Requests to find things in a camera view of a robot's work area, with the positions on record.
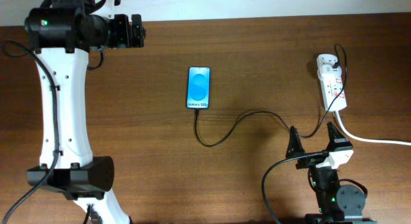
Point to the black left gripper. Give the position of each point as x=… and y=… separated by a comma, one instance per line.
x=138, y=32

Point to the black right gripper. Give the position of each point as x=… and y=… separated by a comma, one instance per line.
x=294, y=148

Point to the blue Galaxy smartphone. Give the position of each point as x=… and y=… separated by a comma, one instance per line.
x=198, y=91

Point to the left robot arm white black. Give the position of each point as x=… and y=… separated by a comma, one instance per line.
x=61, y=35

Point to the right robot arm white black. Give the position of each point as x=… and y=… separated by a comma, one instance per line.
x=340, y=200

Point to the white USB charger adapter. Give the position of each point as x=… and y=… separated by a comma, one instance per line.
x=328, y=67

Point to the white power strip red switches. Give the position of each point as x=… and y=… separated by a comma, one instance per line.
x=333, y=94

